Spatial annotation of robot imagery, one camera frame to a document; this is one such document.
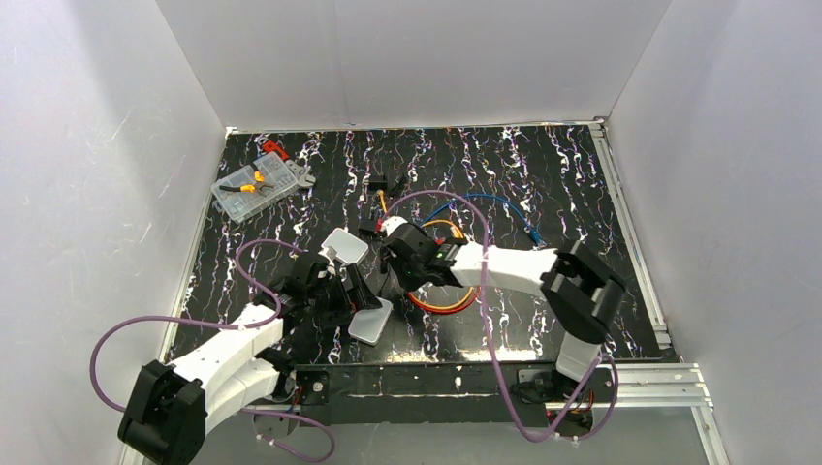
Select blue ethernet cable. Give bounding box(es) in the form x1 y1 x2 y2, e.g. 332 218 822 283
420 193 545 248

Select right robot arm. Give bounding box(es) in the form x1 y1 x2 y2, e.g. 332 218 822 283
382 221 626 382

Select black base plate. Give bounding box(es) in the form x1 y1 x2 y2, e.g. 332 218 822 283
292 360 573 429

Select short yellow ethernet cable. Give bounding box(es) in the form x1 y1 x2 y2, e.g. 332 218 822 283
410 219 480 313

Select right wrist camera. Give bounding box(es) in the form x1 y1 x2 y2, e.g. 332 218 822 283
378 216 408 236

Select grey red adjustable wrench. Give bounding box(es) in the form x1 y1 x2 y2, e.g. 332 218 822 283
262 140 316 189

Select yellow handled pliers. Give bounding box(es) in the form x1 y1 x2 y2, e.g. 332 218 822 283
218 170 273 194

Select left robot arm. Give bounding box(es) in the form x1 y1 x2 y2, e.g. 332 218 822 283
117 249 393 464

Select clear plastic parts box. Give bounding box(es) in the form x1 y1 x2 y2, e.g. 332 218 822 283
211 152 299 224

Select black adapter with cable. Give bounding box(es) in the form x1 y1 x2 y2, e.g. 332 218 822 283
365 174 407 197

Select white network switch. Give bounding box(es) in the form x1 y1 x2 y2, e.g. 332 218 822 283
348 297 394 347
321 228 369 264

